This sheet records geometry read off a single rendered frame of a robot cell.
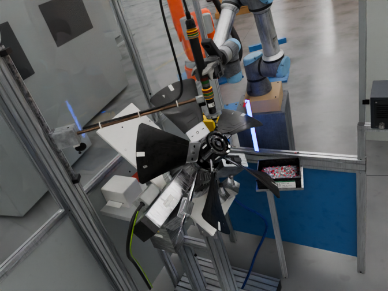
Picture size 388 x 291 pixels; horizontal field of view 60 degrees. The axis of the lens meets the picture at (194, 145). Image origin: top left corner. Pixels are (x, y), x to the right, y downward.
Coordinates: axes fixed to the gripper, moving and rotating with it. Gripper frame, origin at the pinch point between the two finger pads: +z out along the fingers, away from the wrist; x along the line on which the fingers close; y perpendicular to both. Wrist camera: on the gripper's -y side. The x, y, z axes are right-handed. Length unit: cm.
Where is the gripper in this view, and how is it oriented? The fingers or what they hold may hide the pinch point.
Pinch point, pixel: (198, 71)
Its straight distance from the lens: 135.6
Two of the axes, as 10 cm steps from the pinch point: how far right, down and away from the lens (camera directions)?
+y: 2.5, 8.2, 5.1
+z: -4.7, 5.6, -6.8
